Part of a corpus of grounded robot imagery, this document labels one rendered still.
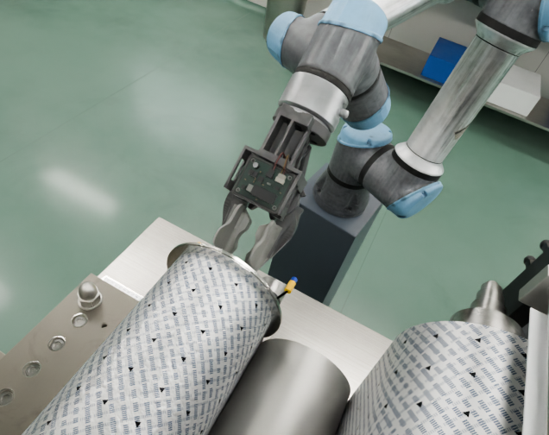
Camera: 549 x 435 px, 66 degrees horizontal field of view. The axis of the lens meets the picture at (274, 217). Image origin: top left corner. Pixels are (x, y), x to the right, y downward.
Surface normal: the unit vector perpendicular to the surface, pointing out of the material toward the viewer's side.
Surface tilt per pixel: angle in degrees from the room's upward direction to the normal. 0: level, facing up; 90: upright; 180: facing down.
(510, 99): 90
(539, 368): 0
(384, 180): 69
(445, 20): 90
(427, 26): 90
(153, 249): 0
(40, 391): 0
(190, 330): 9
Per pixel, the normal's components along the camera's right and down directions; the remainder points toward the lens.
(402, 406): -0.66, -0.72
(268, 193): -0.15, -0.11
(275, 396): -0.02, -0.74
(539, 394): 0.18, -0.66
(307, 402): 0.43, -0.50
